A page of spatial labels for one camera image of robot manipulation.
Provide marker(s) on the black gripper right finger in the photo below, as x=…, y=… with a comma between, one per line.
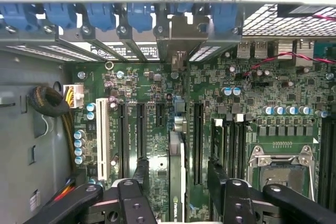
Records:
x=237, y=200

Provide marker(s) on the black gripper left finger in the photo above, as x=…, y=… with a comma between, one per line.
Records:
x=128, y=203

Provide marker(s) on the black RAM slot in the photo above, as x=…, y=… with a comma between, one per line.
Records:
x=240, y=150

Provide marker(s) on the CPU socket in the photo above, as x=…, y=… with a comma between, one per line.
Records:
x=283, y=176

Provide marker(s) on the long black expansion slot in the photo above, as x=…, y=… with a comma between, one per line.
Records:
x=199, y=142
x=123, y=140
x=141, y=129

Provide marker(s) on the white expansion slot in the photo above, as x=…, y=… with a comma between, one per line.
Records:
x=102, y=140

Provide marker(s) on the short black expansion slot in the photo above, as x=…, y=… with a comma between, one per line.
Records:
x=160, y=115

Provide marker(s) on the black RAM slot bank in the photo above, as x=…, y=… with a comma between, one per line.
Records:
x=328, y=161

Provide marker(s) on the green motherboard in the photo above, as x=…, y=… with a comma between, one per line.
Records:
x=147, y=85

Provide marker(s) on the white power connector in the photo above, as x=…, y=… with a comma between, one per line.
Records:
x=76, y=95

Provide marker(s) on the silver USB port block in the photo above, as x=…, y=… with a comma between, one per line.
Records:
x=243, y=48
x=261, y=48

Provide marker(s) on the silver rear port block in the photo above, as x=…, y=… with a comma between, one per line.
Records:
x=305, y=58
x=287, y=47

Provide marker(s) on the teal rear port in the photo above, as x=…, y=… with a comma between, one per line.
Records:
x=324, y=51

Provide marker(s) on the open dark PC case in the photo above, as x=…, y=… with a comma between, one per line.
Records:
x=262, y=22

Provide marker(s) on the blue slot retention clip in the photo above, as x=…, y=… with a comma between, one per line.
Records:
x=60, y=15
x=139, y=18
x=224, y=16
x=15, y=16
x=101, y=16

